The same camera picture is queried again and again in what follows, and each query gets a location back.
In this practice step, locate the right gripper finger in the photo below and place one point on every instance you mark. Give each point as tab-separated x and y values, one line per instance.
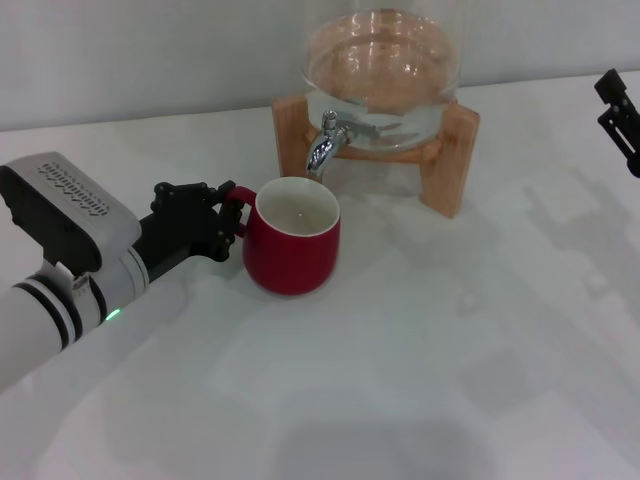
622	125

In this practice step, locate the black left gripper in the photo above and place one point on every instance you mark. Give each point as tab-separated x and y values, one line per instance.
185	230

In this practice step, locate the red ceramic cup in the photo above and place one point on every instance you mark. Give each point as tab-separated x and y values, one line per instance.
290	260

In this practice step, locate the chrome faucet tap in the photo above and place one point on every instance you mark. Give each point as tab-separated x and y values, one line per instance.
327	135

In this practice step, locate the wooden dispenser stand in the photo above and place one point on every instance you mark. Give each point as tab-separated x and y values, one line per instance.
295	145

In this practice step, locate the glass water dispenser jar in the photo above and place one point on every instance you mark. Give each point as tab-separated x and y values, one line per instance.
380	65

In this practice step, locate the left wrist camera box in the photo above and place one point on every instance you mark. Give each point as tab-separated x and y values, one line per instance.
50	200

